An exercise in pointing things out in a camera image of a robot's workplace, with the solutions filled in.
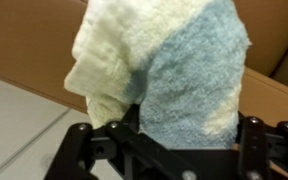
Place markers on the white and blue towel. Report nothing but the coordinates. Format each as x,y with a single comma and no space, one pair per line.
184,83

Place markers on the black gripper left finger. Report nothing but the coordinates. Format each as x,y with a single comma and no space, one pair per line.
117,150

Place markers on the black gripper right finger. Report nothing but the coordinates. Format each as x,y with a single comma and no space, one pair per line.
267,150

